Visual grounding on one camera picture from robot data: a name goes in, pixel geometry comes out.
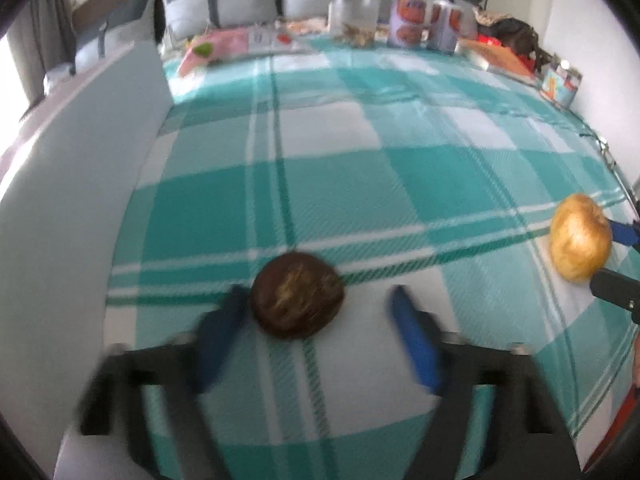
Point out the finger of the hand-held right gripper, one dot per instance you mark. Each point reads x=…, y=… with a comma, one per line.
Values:
x=625, y=232
x=617, y=290

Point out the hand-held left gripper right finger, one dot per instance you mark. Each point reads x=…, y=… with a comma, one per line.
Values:
x=415, y=340

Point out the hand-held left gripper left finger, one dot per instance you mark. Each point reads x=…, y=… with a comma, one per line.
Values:
x=220, y=332

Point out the yellow round fruit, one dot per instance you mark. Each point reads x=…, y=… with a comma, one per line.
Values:
x=580, y=237

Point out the dark brown round fruit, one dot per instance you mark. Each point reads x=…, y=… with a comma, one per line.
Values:
x=297, y=294

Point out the white cardboard box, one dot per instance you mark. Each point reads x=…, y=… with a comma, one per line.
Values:
x=60, y=160

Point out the orange red cloth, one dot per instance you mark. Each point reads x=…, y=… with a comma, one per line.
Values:
x=617, y=422

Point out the small printed tin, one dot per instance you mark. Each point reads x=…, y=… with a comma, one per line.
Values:
x=562, y=82

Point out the teal plaid bedsheet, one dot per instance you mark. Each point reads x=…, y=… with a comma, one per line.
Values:
x=375, y=160

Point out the orange book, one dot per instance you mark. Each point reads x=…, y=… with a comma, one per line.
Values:
x=495, y=57

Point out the dark bag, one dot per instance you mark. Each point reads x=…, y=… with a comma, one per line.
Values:
x=520, y=35

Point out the red flat packet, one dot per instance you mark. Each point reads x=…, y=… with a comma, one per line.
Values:
x=487, y=40

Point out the white can with orange label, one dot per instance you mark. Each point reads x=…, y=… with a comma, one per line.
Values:
x=409, y=20
x=450, y=25

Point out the pink packet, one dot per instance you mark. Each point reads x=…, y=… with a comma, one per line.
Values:
x=220, y=45

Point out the white booklet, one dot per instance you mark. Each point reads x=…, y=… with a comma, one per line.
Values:
x=270, y=40

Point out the clear jar with black lid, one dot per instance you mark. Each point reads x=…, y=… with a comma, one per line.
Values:
x=352, y=15

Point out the grey curtain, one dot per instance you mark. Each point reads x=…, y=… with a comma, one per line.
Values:
x=42, y=25

